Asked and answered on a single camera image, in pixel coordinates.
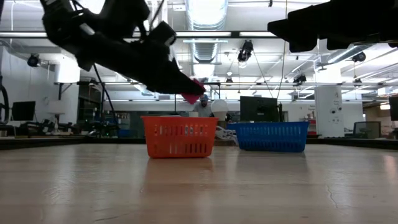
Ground white shade lamp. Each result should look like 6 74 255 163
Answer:
46 100 67 131

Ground black computer monitor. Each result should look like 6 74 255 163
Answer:
388 95 398 121
11 101 37 122
239 95 280 123

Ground orange plastic basket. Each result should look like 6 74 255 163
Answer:
141 115 219 159

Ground black overhead frame beam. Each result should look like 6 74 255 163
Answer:
0 30 277 39

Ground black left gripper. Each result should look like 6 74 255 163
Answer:
76 21 206 95

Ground dark storage shelving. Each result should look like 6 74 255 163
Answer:
77 81 106 131

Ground brass lamp with white bulb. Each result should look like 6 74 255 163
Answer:
210 99 230 130

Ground thin black cable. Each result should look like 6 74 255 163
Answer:
92 63 118 131

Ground blue plastic basket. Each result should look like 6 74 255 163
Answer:
231 121 310 153

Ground magenta cube wall charger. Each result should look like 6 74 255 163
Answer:
181 78 206 105

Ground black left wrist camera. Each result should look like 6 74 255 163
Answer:
99 0 150 32

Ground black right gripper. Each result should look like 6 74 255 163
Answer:
267 0 398 53

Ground person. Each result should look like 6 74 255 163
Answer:
193 94 215 118

